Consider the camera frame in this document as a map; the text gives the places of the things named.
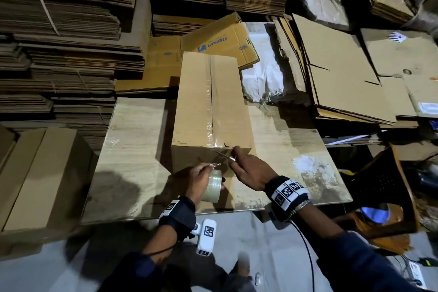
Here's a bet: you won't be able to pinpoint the person's left hand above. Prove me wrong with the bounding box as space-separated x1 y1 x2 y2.
185 162 223 209

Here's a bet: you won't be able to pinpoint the person's right hand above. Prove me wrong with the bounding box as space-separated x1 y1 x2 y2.
228 145 279 192

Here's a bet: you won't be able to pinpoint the clear tape roll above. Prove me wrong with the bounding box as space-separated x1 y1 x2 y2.
200 168 224 203

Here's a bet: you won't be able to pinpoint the small metal cutter blade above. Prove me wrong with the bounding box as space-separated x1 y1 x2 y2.
218 150 238 163

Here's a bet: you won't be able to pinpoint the person's right forearm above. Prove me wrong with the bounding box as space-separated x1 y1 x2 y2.
294 203 418 292

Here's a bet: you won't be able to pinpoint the person's left forearm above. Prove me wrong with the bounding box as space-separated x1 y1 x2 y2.
99 223 179 292

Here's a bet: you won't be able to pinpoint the person's trouser leg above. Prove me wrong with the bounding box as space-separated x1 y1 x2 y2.
161 247 257 292

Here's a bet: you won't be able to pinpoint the person's bare foot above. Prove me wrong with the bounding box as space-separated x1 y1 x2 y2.
236 254 252 277

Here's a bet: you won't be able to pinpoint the pile of brown cartons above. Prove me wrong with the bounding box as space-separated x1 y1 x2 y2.
274 13 438 128

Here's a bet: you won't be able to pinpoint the stacks of flat cardboard bundles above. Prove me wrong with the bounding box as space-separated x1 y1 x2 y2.
0 0 292 152

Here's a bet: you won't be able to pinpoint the plywood work board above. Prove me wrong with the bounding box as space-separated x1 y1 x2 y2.
81 97 354 225

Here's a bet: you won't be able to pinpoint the white plastic sack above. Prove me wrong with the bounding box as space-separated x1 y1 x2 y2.
240 21 288 103

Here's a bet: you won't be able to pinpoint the blue glowing device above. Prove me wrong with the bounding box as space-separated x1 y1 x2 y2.
360 206 391 224

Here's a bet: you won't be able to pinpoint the yellow carton with blue print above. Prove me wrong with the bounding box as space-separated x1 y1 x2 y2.
181 12 261 72

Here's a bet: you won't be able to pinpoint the clear plastic sheet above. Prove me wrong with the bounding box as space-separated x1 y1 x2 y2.
297 0 351 29

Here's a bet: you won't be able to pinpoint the white power strip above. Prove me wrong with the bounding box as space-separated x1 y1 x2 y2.
407 261 428 289

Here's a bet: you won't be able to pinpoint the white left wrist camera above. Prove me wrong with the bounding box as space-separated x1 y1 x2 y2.
195 218 218 258

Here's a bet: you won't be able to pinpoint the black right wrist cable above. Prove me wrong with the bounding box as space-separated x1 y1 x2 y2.
291 219 316 292

